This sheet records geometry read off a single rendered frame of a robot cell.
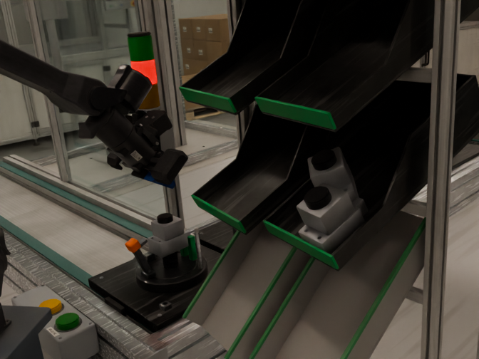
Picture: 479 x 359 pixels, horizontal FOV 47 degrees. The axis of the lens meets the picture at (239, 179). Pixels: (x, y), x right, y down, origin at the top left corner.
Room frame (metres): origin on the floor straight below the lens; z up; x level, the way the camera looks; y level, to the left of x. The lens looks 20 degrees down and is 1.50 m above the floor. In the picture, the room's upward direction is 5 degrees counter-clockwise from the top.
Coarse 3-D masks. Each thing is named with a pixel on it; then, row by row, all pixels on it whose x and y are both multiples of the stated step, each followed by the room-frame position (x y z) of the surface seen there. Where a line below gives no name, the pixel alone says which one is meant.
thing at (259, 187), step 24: (264, 120) 0.83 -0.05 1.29; (288, 120) 0.85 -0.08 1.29; (264, 144) 0.83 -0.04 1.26; (288, 144) 0.81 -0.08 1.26; (312, 144) 0.71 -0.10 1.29; (240, 168) 0.80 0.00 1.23; (264, 168) 0.78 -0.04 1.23; (288, 168) 0.75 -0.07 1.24; (216, 192) 0.78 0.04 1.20; (240, 192) 0.75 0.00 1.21; (264, 192) 0.72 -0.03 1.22; (288, 192) 0.69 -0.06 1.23; (216, 216) 0.71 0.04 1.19; (240, 216) 0.69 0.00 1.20; (264, 216) 0.67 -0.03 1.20
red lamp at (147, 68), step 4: (152, 60) 1.17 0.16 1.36; (132, 64) 1.17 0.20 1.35; (136, 64) 1.16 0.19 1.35; (140, 64) 1.16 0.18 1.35; (144, 64) 1.16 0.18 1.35; (148, 64) 1.16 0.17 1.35; (152, 64) 1.17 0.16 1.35; (132, 68) 1.17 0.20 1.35; (136, 68) 1.16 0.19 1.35; (140, 68) 1.16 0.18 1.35; (144, 68) 1.16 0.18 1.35; (148, 68) 1.16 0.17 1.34; (152, 68) 1.17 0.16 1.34; (140, 72) 1.16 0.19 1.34; (144, 72) 1.16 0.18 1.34; (148, 72) 1.16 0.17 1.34; (152, 72) 1.17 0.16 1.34; (148, 76) 1.16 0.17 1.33; (152, 76) 1.17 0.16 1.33; (156, 76) 1.18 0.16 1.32; (152, 80) 1.16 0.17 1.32; (156, 80) 1.18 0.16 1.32; (152, 84) 1.16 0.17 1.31
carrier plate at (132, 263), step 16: (208, 256) 1.02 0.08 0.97; (112, 272) 0.99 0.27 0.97; (128, 272) 0.98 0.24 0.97; (208, 272) 0.96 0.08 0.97; (96, 288) 0.95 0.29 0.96; (112, 288) 0.92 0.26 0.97; (128, 288) 0.92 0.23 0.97; (192, 288) 0.90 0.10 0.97; (128, 304) 0.86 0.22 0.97; (144, 304) 0.86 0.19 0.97; (176, 304) 0.85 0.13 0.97; (144, 320) 0.82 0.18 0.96; (160, 320) 0.81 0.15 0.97; (176, 320) 0.82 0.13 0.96
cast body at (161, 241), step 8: (160, 216) 0.96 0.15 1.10; (168, 216) 0.96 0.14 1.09; (152, 224) 0.96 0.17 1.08; (160, 224) 0.94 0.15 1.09; (168, 224) 0.94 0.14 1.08; (176, 224) 0.95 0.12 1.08; (160, 232) 0.94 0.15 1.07; (168, 232) 0.94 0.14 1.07; (176, 232) 0.95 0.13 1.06; (184, 232) 0.97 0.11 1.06; (152, 240) 0.95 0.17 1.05; (160, 240) 0.94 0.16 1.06; (168, 240) 0.94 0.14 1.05; (176, 240) 0.95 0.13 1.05; (184, 240) 0.96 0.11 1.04; (152, 248) 0.95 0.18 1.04; (160, 248) 0.93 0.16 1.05; (168, 248) 0.94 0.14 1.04; (176, 248) 0.95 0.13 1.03; (160, 256) 0.93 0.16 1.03
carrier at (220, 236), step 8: (216, 224) 1.18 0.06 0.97; (224, 224) 1.18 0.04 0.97; (200, 232) 1.15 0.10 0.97; (208, 232) 1.14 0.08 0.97; (216, 232) 1.14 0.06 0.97; (224, 232) 1.14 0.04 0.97; (232, 232) 1.13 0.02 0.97; (200, 240) 1.11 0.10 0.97; (208, 240) 1.10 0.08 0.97; (216, 240) 1.10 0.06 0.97; (224, 240) 1.09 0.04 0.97; (216, 248) 1.07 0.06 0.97; (224, 248) 1.06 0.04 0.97
